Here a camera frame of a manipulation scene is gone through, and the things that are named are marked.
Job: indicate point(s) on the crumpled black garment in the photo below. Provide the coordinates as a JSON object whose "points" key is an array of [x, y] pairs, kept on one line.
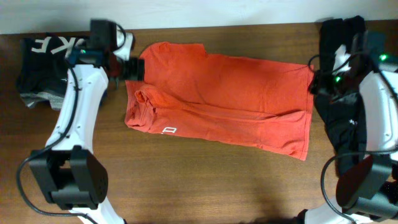
{"points": [[344, 119]]}

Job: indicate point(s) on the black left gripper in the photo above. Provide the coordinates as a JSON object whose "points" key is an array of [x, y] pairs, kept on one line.
{"points": [[136, 71]]}

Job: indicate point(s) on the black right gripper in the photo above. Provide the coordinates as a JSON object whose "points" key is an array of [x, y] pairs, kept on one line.
{"points": [[318, 85]]}

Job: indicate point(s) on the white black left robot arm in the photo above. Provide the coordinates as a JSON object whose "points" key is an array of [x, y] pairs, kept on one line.
{"points": [[66, 170]]}

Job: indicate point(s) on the red orange soccer t-shirt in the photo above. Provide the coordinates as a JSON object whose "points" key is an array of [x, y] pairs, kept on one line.
{"points": [[191, 93]]}

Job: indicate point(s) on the folded grey garment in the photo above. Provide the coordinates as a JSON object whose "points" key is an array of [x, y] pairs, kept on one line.
{"points": [[32, 99]]}

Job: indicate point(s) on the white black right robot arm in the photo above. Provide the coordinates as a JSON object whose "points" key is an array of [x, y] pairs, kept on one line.
{"points": [[367, 192]]}

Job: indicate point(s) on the folded black Nike shirt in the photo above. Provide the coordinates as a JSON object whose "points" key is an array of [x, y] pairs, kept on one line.
{"points": [[43, 64]]}

